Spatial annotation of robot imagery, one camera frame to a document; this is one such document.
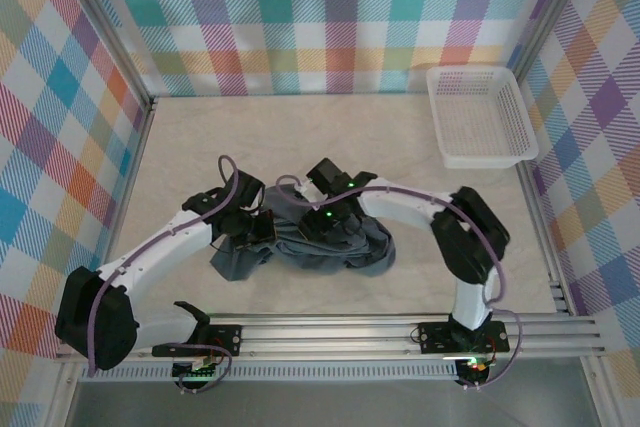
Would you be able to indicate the grey-blue t-shirt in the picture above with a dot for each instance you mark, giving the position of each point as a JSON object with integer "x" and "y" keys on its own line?
{"x": 325, "y": 257}

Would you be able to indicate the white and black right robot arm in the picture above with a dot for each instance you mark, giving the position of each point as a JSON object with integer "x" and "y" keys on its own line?
{"x": 400, "y": 204}

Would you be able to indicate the white perforated plastic basket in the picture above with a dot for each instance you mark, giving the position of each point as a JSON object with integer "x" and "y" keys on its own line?
{"x": 480, "y": 112}

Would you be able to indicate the left green circuit board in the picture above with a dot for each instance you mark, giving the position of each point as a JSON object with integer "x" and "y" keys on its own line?
{"x": 197, "y": 373}

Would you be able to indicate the right circuit board with lights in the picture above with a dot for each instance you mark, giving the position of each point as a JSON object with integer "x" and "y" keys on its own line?
{"x": 475, "y": 368}

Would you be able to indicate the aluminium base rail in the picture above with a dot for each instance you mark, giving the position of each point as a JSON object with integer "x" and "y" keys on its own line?
{"x": 325, "y": 339}

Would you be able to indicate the aluminium left side rail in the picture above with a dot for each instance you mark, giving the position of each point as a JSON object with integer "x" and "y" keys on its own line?
{"x": 131, "y": 157}

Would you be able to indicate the grey metal base plate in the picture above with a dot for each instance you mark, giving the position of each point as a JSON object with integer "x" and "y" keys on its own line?
{"x": 325, "y": 407}

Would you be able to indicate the aluminium left frame post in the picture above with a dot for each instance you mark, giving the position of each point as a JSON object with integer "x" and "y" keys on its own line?
{"x": 114, "y": 32}

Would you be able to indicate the aluminium frame post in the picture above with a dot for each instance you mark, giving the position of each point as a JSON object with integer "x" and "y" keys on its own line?
{"x": 114, "y": 32}
{"x": 552, "y": 12}

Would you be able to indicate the aluminium right frame post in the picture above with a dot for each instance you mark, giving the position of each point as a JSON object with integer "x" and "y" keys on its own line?
{"x": 552, "y": 12}

